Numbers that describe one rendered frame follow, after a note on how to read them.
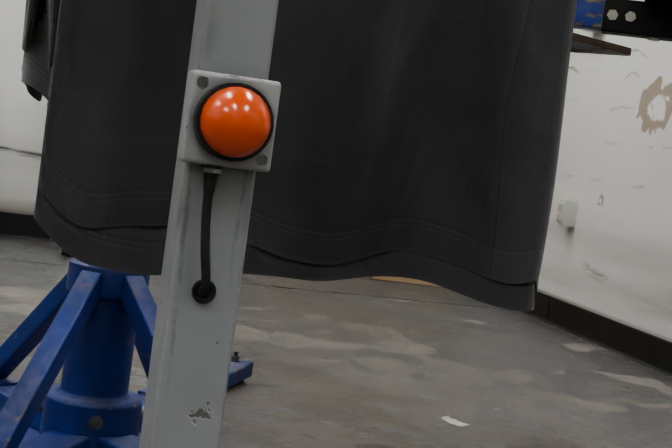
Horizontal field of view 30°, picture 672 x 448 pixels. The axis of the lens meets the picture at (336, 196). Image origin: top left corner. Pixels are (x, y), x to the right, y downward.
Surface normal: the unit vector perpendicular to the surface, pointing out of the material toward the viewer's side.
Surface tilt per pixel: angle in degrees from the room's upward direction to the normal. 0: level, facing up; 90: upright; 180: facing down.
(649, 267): 90
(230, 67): 90
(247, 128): 100
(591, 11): 90
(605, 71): 90
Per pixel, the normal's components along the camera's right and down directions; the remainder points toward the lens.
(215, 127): -0.55, 0.13
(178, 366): 0.26, 0.09
